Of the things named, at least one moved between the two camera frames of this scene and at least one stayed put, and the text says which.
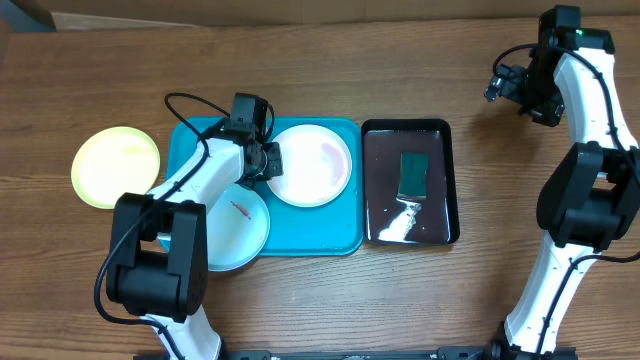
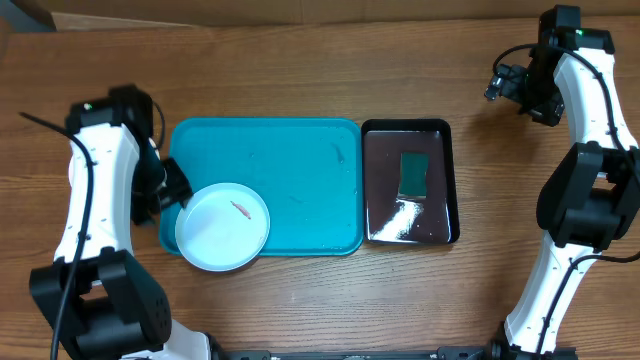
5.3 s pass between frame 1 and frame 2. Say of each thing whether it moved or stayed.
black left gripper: moved
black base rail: stayed
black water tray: stayed
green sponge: stayed
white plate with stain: moved
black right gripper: stayed
